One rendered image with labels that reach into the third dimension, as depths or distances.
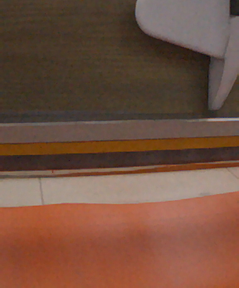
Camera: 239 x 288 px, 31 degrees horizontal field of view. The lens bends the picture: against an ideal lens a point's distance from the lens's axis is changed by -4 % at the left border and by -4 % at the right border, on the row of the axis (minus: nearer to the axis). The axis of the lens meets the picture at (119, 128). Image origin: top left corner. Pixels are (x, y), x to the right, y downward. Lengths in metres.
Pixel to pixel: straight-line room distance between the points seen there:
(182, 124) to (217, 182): 0.15
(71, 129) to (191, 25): 0.08
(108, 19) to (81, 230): 0.14
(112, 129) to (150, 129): 0.02
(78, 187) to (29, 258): 0.11
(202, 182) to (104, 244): 0.13
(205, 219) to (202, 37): 0.14
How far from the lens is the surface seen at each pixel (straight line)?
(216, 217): 0.31
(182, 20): 0.21
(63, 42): 0.21
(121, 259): 0.25
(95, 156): 0.24
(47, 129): 0.21
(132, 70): 0.22
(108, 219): 0.30
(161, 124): 0.22
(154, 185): 0.35
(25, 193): 0.33
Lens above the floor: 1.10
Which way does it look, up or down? 17 degrees down
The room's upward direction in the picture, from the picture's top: 2 degrees clockwise
